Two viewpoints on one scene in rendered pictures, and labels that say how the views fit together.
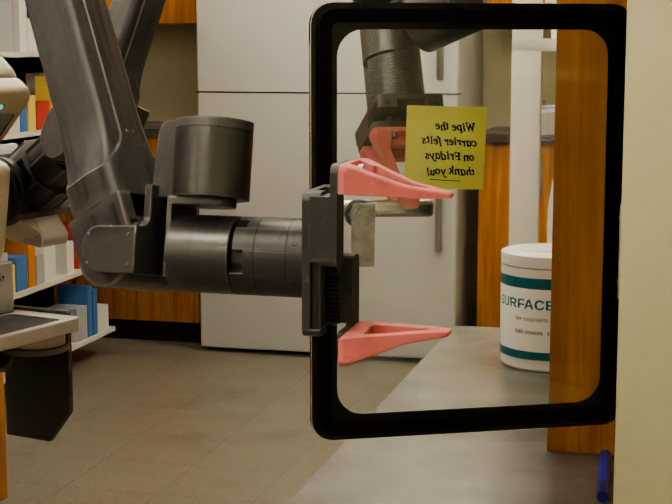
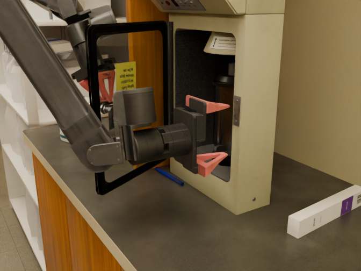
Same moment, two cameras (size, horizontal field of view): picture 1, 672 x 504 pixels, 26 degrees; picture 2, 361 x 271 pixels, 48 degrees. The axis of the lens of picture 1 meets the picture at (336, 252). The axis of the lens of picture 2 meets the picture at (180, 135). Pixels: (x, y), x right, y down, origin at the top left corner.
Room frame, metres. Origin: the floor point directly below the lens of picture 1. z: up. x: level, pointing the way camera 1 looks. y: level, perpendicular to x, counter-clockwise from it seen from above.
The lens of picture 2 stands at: (0.56, 0.52, 1.43)
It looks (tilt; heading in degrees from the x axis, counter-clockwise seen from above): 18 degrees down; 314
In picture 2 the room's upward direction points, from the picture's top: straight up
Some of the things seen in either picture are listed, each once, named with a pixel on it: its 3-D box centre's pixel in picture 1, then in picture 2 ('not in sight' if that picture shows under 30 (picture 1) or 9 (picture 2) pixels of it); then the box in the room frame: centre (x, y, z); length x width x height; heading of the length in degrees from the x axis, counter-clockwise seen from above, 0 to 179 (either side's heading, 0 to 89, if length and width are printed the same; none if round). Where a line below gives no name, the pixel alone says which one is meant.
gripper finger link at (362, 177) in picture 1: (386, 212); (207, 115); (1.02, -0.04, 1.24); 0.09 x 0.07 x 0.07; 76
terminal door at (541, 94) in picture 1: (471, 221); (134, 103); (1.34, -0.13, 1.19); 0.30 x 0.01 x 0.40; 102
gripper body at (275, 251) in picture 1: (289, 257); (174, 140); (1.04, 0.03, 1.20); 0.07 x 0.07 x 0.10; 76
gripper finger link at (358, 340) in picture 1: (385, 310); (206, 151); (1.02, -0.04, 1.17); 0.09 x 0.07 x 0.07; 76
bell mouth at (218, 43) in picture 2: not in sight; (238, 40); (1.18, -0.34, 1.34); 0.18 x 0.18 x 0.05
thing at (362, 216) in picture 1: (361, 234); (109, 116); (1.30, -0.02, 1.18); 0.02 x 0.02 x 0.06; 12
